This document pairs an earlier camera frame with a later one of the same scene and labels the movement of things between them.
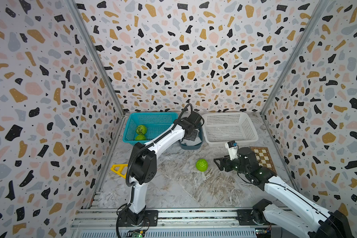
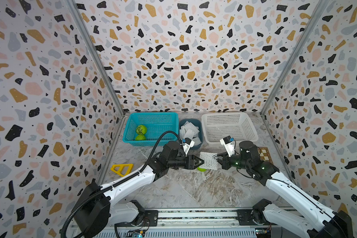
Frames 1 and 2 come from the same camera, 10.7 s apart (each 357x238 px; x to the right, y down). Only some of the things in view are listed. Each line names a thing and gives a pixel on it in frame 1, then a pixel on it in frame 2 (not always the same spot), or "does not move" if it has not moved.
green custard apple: x=141 y=129 does not move
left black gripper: x=194 y=138 to x=193 y=163
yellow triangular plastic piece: x=120 y=172 does not move
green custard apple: x=140 y=137 does not move
